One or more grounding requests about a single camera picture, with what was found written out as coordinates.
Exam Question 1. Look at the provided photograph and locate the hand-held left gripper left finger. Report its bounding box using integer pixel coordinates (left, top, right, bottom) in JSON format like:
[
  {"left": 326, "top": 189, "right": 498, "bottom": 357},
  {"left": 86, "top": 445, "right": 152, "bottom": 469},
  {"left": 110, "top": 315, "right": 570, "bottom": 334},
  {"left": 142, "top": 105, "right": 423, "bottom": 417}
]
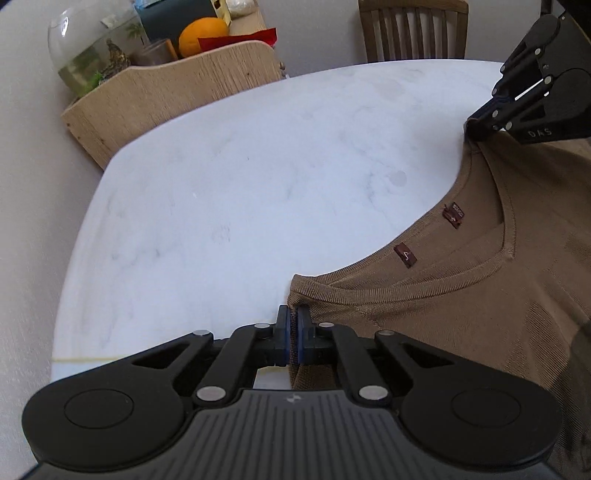
[{"left": 131, "top": 305, "right": 293, "bottom": 408}]

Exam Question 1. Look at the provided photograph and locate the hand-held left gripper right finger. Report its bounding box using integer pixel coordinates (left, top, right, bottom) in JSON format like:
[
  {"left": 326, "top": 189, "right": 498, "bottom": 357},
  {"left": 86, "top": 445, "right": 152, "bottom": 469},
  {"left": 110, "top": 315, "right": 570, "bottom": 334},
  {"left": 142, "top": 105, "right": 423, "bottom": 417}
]
[{"left": 298, "top": 305, "right": 452, "bottom": 409}]

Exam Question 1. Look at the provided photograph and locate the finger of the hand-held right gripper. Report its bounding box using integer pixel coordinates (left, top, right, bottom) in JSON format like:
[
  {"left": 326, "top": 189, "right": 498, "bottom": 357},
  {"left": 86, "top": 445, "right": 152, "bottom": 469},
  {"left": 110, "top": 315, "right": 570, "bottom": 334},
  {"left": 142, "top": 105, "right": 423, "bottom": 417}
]
[
  {"left": 465, "top": 80, "right": 557, "bottom": 142},
  {"left": 475, "top": 15, "right": 562, "bottom": 117}
]

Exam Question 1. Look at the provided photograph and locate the brown knit sweater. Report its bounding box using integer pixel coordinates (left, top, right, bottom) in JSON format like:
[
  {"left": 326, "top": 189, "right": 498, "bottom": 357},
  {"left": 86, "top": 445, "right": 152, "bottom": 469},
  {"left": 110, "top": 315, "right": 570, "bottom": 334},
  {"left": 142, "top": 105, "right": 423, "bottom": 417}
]
[{"left": 286, "top": 117, "right": 591, "bottom": 480}]

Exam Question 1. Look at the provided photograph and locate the slatted wooden chair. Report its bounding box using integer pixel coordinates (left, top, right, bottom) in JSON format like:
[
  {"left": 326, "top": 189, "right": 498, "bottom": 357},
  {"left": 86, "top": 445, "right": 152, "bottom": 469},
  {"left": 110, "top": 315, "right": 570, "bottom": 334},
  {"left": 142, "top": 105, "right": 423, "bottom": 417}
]
[{"left": 358, "top": 0, "right": 470, "bottom": 64}]

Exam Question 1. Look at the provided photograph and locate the white marble print tablecloth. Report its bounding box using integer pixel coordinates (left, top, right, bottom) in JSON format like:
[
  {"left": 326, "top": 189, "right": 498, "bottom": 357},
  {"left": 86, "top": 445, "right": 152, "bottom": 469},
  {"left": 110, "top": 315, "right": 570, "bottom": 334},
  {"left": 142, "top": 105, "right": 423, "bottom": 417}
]
[{"left": 50, "top": 60, "right": 513, "bottom": 385}]

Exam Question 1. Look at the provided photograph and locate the light wood drawer cabinet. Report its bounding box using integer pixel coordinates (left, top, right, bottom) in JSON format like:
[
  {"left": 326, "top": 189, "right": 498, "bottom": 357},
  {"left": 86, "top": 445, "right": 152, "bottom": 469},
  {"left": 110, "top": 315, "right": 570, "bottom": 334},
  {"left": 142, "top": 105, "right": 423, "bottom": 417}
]
[{"left": 62, "top": 40, "right": 285, "bottom": 171}]

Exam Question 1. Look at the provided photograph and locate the red packet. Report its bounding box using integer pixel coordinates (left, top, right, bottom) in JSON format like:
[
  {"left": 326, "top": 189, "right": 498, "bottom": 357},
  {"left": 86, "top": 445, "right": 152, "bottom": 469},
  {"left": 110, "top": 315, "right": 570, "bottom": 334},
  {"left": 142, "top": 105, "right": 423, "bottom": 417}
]
[{"left": 198, "top": 28, "right": 278, "bottom": 50}]

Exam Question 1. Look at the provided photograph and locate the orange fruit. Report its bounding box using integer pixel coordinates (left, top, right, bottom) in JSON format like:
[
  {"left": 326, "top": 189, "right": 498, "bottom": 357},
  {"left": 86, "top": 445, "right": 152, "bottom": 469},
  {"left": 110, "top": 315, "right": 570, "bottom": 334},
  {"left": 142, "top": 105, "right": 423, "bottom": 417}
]
[{"left": 178, "top": 17, "right": 230, "bottom": 59}]

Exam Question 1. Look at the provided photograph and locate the glass fish bowl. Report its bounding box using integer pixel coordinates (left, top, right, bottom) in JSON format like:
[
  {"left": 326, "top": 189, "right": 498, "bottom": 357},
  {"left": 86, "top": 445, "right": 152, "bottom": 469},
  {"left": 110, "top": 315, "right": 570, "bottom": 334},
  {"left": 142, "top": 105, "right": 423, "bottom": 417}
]
[{"left": 48, "top": 0, "right": 151, "bottom": 99}]

